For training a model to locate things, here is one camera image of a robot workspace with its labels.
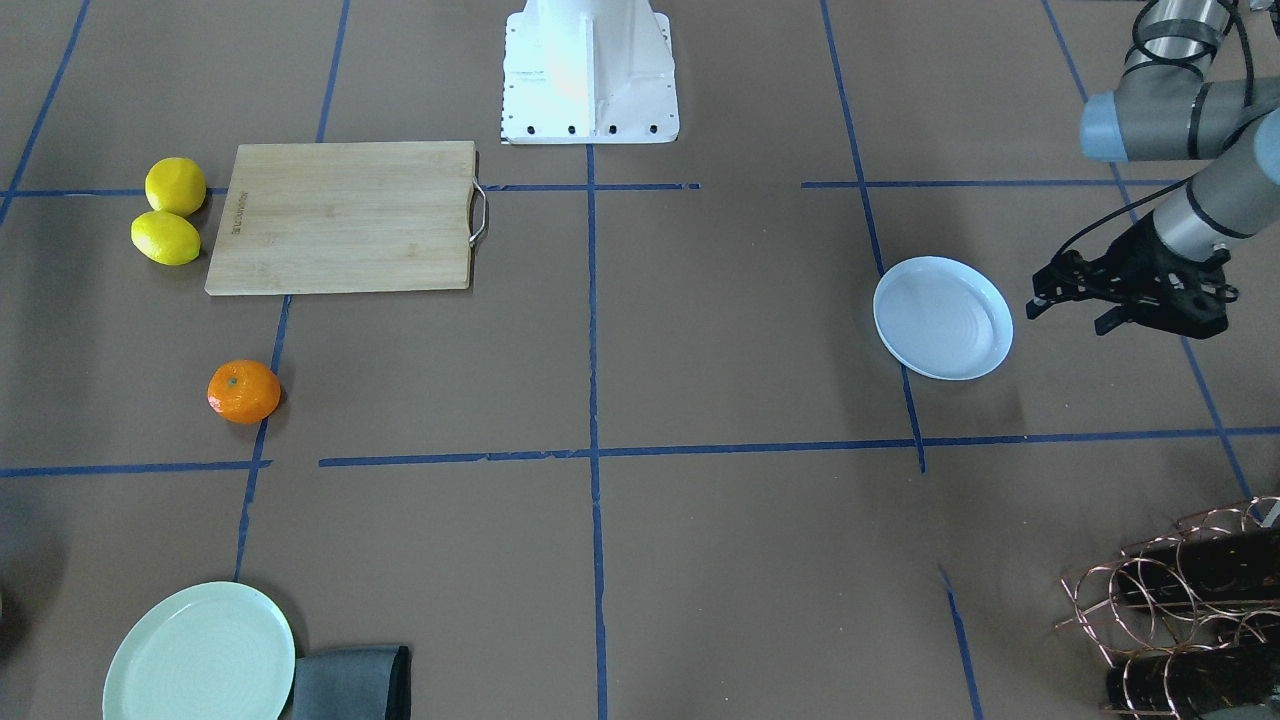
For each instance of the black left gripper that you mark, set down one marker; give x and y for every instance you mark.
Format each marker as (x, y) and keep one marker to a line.
(1133, 252)

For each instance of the light blue plate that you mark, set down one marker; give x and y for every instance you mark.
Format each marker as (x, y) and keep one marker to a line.
(943, 319)

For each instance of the orange fruit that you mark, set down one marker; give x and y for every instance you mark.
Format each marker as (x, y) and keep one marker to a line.
(244, 391)

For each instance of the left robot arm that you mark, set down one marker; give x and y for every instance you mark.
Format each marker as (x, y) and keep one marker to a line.
(1165, 108)

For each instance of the light green plate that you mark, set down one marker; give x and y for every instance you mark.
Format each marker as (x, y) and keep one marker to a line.
(217, 650)

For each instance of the wooden cutting board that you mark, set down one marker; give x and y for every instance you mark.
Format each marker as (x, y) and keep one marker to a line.
(360, 217)

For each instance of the upper yellow lemon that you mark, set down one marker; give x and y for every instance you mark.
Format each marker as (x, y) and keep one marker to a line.
(176, 186)

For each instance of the yellow lemon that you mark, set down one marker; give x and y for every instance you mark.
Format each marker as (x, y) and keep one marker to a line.
(176, 186)
(166, 238)

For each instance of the lower yellow lemon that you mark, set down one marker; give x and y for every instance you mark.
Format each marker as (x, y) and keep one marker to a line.
(166, 238)

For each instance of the copper wire bottle rack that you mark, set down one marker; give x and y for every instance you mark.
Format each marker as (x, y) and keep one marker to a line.
(1186, 622)

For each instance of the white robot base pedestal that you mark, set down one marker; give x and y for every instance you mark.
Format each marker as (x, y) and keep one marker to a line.
(599, 72)

